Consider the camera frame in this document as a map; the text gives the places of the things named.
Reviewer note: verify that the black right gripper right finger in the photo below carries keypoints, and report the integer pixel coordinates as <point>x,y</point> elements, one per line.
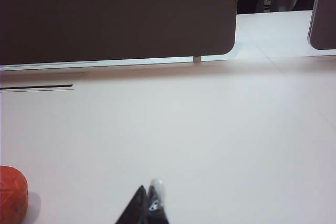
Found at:
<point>157,203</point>

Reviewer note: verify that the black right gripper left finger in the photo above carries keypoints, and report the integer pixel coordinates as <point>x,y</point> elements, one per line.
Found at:
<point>135,208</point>

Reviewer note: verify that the orange fruit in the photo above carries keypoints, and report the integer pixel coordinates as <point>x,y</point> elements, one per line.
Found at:
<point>11,190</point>

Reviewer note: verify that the brown fabric desk divider panel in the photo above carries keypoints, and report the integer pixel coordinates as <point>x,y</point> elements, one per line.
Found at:
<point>115,14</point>

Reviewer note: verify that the brown divider panel, silver edge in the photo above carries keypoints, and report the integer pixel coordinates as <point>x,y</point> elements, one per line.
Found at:
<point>324,19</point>

